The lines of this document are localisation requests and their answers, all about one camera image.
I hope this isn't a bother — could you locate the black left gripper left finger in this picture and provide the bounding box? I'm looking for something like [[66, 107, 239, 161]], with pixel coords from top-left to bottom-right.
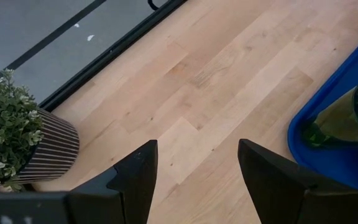
[[68, 139, 158, 224]]

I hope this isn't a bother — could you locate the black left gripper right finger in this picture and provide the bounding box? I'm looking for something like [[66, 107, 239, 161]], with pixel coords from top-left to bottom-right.
[[237, 139, 358, 224]]

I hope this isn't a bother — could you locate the green faceted plastic cup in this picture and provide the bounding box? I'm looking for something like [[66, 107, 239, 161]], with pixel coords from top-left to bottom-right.
[[301, 77, 358, 149]]

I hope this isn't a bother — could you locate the blue plastic tray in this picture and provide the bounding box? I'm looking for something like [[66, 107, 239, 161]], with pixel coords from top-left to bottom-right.
[[287, 26, 358, 191]]

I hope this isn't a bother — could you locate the striped ribbed plant pot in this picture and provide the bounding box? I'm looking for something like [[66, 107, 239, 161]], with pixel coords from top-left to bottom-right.
[[11, 107, 80, 184]]

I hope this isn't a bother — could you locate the green artificial plant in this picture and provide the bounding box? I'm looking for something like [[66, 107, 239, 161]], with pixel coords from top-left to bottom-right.
[[0, 68, 45, 191]]

